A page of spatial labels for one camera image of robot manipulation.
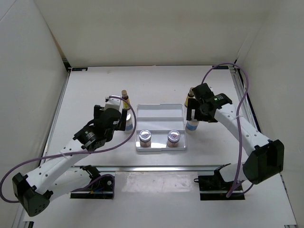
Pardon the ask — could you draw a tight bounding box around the yellow sauce bottle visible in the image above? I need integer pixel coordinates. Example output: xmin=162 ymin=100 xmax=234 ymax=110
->
xmin=121 ymin=90 xmax=130 ymax=110
xmin=184 ymin=87 xmax=194 ymax=107

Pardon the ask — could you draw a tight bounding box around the purple cable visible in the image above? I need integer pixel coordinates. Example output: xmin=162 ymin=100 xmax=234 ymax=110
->
xmin=201 ymin=62 xmax=256 ymax=198
xmin=0 ymin=95 xmax=137 ymax=204

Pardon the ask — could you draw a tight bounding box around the left yellow sauce bottle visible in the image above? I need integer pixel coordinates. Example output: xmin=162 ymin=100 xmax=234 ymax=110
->
xmin=121 ymin=90 xmax=130 ymax=110

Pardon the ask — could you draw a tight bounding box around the right yellow sauce bottle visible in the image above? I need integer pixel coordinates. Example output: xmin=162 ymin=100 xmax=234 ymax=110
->
xmin=184 ymin=87 xmax=194 ymax=107

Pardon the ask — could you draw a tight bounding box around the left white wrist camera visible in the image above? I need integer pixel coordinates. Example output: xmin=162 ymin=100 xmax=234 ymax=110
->
xmin=104 ymin=95 xmax=121 ymax=111

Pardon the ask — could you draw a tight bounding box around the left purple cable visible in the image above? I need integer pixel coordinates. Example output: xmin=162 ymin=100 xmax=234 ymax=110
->
xmin=0 ymin=95 xmax=137 ymax=204

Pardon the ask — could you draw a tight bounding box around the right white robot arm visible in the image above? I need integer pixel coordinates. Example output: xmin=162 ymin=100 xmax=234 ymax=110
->
xmin=187 ymin=83 xmax=285 ymax=190

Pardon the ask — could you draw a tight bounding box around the brown spice jar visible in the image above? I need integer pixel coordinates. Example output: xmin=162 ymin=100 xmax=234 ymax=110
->
xmin=167 ymin=130 xmax=181 ymax=147
xmin=139 ymin=129 xmax=152 ymax=147

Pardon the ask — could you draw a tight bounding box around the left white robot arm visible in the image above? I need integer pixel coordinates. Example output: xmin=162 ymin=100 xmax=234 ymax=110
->
xmin=12 ymin=104 xmax=128 ymax=217

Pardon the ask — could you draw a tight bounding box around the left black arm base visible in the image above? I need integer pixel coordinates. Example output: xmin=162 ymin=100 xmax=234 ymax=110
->
xmin=70 ymin=165 xmax=115 ymax=200

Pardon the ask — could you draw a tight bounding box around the white tiered organizer tray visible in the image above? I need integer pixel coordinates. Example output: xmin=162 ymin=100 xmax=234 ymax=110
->
xmin=135 ymin=104 xmax=187 ymax=154

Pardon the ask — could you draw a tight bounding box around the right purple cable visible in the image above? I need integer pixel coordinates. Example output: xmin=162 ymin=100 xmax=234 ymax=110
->
xmin=201 ymin=62 xmax=256 ymax=198

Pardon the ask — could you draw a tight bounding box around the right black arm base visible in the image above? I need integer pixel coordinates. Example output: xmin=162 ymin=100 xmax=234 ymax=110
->
xmin=193 ymin=165 xmax=245 ymax=201

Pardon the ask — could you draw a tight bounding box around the aluminium table rail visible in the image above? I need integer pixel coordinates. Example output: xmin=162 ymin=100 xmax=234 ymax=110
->
xmin=26 ymin=163 xmax=283 ymax=174

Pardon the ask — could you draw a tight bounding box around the blue-label silver-cap jar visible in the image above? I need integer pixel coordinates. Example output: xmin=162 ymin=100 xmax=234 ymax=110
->
xmin=124 ymin=114 xmax=133 ymax=133
xmin=185 ymin=120 xmax=199 ymax=133

